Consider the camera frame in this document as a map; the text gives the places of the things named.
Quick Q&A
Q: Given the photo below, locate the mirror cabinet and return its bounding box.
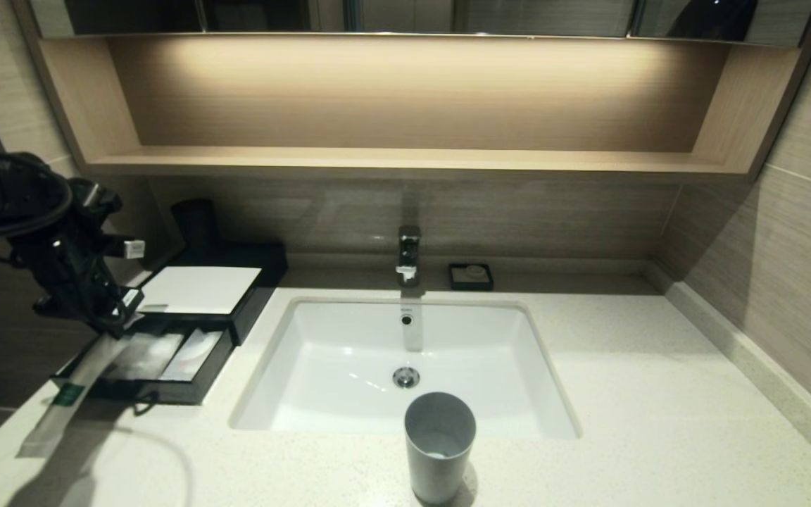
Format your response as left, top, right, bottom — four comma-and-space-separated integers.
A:
29, 0, 811, 49

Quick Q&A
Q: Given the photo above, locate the wooden wall shelf niche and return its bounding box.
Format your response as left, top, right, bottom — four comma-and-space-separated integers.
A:
15, 34, 811, 184

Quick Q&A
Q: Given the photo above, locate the square white sachet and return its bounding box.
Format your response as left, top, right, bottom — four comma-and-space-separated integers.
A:
166, 329, 225, 384

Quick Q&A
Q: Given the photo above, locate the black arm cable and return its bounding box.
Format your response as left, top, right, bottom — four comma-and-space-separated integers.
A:
0, 151, 74, 267

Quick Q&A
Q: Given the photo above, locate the slim toothbrush pack green label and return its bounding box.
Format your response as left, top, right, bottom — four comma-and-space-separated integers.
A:
17, 331, 133, 460

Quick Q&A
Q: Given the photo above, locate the grey plastic cup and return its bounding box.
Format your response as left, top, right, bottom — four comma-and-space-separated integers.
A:
404, 392, 477, 505

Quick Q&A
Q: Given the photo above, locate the black cylindrical cup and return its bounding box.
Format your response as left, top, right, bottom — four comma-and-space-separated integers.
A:
172, 199, 222, 258

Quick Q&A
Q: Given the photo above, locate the chrome faucet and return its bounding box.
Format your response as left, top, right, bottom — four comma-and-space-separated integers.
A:
396, 225, 422, 288

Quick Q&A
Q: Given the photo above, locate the clear plastic packet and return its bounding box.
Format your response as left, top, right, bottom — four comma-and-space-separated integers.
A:
106, 330, 187, 381

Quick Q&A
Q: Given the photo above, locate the white ceramic sink basin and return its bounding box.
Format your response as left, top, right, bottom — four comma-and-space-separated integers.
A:
230, 296, 581, 441

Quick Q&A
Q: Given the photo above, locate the black soap dish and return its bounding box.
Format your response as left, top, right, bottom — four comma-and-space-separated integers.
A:
448, 263, 495, 292

